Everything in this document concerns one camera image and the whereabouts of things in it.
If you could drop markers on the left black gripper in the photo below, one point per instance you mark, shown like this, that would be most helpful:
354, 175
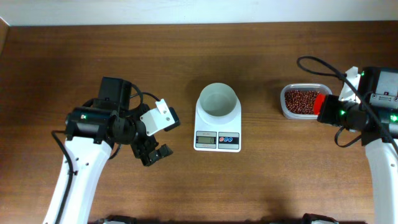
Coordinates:
140, 152

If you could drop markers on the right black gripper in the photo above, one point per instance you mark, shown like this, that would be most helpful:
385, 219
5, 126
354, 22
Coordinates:
327, 109

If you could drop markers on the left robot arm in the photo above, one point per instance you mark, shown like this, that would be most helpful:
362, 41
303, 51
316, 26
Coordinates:
94, 134

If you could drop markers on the orange measuring scoop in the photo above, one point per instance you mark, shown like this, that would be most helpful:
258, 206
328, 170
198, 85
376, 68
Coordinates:
318, 103

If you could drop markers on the white digital kitchen scale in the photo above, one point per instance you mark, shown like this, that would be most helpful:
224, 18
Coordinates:
218, 133

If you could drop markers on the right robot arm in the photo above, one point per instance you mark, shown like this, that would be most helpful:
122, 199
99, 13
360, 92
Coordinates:
368, 104

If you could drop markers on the clear plastic container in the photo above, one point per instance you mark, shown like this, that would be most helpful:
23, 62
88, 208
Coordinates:
323, 89

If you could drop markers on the white round bowl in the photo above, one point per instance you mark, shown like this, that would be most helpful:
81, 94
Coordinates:
218, 99

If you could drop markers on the red beans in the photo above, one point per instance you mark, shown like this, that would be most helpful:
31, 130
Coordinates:
300, 102

